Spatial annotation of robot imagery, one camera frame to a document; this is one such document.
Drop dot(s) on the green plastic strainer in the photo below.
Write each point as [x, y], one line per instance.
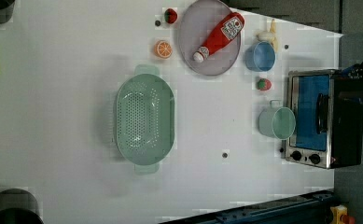
[145, 119]

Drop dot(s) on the orange slice toy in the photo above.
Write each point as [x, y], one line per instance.
[163, 49]

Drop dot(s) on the large red strawberry toy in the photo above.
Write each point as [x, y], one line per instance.
[264, 84]

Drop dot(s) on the grey round plate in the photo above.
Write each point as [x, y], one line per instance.
[196, 25]

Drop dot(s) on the blue cup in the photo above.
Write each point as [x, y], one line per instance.
[260, 57]

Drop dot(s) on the light green mug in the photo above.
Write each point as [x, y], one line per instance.
[277, 121]

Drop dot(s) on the small red strawberry toy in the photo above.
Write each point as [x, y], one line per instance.
[170, 15]

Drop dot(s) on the red ketchup bottle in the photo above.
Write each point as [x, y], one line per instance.
[224, 32]

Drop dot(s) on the peeled banana toy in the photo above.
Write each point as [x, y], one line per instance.
[269, 36]

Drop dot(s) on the black toaster oven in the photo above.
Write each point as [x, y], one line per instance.
[329, 119]

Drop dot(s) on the yellow red emergency button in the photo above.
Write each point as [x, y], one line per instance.
[340, 215]

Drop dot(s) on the blue metal frame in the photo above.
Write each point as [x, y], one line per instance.
[309, 208]

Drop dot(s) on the black cylinder post lower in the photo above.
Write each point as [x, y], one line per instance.
[19, 206]

